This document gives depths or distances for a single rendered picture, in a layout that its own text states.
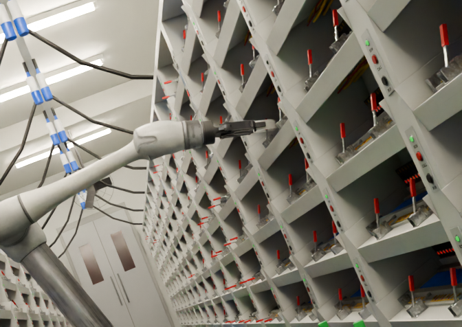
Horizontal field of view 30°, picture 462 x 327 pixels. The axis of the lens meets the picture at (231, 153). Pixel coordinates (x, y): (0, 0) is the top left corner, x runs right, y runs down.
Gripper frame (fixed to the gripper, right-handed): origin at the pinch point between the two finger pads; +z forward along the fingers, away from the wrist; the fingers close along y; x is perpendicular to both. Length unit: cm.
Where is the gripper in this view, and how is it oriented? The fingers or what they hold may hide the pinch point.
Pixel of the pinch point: (265, 126)
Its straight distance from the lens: 273.1
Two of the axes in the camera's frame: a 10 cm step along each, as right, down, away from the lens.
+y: 1.1, -2.0, -9.7
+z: 9.8, -1.2, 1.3
